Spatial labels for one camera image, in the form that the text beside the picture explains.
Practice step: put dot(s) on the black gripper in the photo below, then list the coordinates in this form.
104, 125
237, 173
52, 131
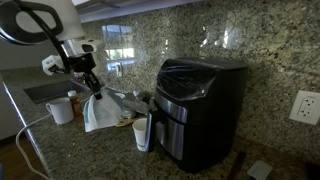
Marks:
84, 64

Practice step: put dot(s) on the white and blue cloth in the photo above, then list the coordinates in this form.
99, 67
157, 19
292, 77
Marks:
111, 110

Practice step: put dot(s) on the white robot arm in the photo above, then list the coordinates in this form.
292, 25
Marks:
31, 22

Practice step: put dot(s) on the upper kitchen cabinet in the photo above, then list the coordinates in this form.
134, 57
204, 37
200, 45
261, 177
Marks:
92, 10

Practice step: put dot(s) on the amber bottle white cap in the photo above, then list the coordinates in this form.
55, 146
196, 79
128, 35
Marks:
75, 102

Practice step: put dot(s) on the white ceramic mug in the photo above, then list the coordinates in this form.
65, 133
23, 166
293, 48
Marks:
61, 110

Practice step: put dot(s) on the white paper cup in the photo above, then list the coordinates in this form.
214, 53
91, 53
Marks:
139, 128

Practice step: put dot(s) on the black air fryer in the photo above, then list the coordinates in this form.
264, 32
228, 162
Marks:
197, 105

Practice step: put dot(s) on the white card on counter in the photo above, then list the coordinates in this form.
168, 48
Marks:
259, 170

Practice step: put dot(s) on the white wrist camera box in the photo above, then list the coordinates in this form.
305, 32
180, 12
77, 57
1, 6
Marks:
53, 64

